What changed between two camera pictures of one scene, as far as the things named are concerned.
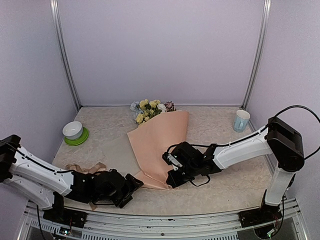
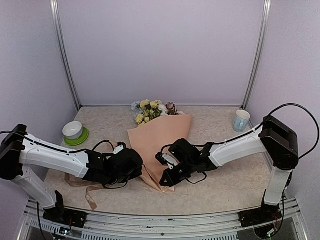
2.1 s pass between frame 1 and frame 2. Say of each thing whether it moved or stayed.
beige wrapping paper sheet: stayed
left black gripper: moved
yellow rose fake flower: stayed
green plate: stayed
